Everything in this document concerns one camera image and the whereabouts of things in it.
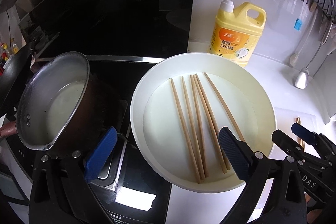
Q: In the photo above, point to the steel saucepan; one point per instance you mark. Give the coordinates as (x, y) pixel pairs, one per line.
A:
(57, 104)

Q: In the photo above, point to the wooden chopstick four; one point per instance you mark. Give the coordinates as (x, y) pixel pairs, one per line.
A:
(208, 112)

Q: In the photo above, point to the wooden chopstick six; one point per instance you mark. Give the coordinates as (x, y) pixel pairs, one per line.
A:
(299, 132)

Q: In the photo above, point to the wooden chopstick five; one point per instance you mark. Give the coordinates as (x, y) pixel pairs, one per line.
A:
(226, 108)

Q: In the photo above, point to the wooden chopstick three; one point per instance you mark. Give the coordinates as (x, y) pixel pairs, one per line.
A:
(201, 139)

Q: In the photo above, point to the black stove top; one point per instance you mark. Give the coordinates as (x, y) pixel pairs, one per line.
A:
(122, 40)

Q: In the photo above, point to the white dish brush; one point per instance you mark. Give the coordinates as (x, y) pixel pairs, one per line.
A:
(305, 35)

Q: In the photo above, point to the black wok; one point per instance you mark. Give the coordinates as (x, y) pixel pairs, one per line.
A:
(15, 76)

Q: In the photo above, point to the wooden chopstick one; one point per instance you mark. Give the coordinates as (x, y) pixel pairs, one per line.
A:
(185, 132)

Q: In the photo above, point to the blue silicone brush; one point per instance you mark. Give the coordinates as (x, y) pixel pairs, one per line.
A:
(299, 21)

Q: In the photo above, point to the white cutting board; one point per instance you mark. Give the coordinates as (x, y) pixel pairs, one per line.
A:
(285, 118)

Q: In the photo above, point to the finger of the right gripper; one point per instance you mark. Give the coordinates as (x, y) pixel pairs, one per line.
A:
(293, 151)
(323, 145)

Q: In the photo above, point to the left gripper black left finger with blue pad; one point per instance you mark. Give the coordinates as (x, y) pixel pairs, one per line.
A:
(61, 192)

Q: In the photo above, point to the white round plastic basin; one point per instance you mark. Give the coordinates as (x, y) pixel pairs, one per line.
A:
(158, 131)

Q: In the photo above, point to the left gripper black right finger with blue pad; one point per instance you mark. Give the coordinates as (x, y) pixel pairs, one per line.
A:
(286, 200)

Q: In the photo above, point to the steel spatula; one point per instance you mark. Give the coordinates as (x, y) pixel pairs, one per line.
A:
(303, 77)

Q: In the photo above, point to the yellow dish soap bottle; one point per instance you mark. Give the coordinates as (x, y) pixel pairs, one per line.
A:
(237, 31)

